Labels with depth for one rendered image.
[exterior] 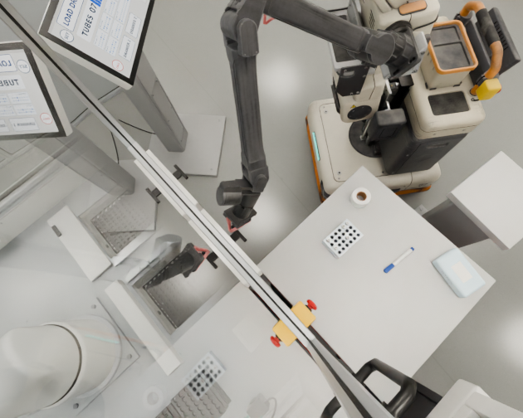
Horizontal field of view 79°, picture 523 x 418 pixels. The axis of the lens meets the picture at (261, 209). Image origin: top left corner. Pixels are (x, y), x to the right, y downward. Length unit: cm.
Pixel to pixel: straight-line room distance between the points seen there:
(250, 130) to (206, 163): 135
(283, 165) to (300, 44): 100
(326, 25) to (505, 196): 97
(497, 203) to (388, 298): 56
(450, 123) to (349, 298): 80
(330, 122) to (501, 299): 140
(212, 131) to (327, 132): 80
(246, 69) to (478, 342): 191
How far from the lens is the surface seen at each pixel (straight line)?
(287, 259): 119
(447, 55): 153
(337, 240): 119
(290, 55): 264
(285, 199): 205
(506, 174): 155
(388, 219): 129
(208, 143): 223
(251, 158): 87
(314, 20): 85
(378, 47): 95
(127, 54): 143
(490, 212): 146
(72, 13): 141
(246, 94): 80
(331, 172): 183
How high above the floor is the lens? 194
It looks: 73 degrees down
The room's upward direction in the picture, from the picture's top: 12 degrees counter-clockwise
